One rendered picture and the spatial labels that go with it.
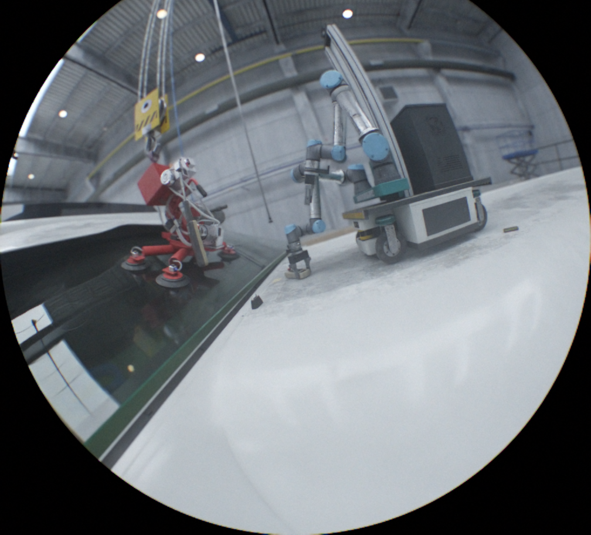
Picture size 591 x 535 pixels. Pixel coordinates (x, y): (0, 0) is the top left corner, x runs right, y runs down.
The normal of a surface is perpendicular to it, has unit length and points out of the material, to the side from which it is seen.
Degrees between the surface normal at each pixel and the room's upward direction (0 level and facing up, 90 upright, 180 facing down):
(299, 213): 90
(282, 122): 90
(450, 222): 90
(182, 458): 51
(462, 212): 90
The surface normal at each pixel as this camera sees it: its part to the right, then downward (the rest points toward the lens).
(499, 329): -0.30, -0.78
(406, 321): -0.30, -0.88
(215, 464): 0.58, -0.77
